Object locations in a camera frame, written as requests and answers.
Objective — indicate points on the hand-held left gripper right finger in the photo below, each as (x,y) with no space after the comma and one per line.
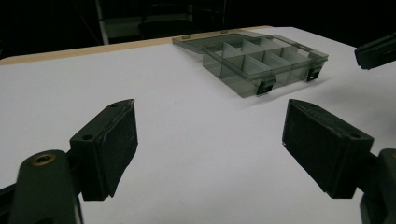
(327,149)

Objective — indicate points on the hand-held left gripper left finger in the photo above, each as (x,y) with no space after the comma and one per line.
(104,152)

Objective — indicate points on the clear grey compartment box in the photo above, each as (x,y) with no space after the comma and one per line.
(264,62)

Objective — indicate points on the white metal stand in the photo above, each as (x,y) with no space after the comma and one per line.
(102,25)

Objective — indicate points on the dark grey shelf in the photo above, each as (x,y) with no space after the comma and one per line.
(146,26)

